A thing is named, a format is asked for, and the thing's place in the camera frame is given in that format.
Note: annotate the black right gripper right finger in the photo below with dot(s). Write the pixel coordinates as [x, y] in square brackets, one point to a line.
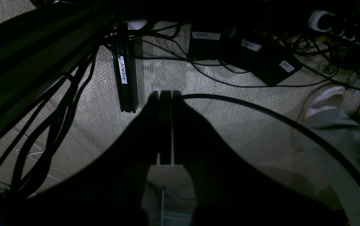
[230, 191]

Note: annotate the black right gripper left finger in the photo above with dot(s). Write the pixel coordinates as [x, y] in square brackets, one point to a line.
[110, 190]

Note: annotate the black labelled power adapter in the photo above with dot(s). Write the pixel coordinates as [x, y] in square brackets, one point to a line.
[269, 62]

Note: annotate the white sneaker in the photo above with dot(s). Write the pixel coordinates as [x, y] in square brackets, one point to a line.
[326, 97]

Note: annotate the white power strip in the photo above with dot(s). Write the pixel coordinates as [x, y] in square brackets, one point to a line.
[329, 23]

